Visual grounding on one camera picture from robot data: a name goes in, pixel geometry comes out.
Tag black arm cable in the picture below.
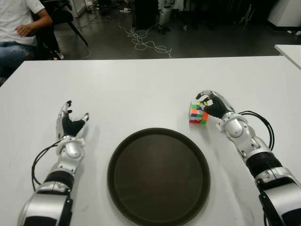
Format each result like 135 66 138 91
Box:
239 110 275 151
32 140 59 191

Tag white side table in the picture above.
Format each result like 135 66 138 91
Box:
274 44 301 70

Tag multicoloured Rubik's cube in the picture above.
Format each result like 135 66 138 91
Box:
189 100 209 125

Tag tangled white floor cable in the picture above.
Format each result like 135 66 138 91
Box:
117 17 173 59

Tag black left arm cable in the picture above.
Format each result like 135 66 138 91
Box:
32 140 59 191

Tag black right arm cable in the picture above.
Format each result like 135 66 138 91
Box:
239 110 275 151

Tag white box cabinet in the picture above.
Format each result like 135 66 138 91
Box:
70 0 87 17

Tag folded metal stand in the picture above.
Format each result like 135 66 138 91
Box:
239 3 256 25

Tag white cabinet black base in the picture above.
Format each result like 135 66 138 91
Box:
267 0 301 32

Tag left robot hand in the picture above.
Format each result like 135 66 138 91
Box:
55 100 90 139

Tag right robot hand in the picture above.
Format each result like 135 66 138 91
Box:
196 89 236 120

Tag dark brown round plate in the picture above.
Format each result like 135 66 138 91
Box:
107 127 211 226

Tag silver humanoid robot legs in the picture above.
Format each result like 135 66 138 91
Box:
158 0 176 35

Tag black chair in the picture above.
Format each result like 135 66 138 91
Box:
30 0 91 61

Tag seated person white shirt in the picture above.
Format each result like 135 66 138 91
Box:
0 0 54 76

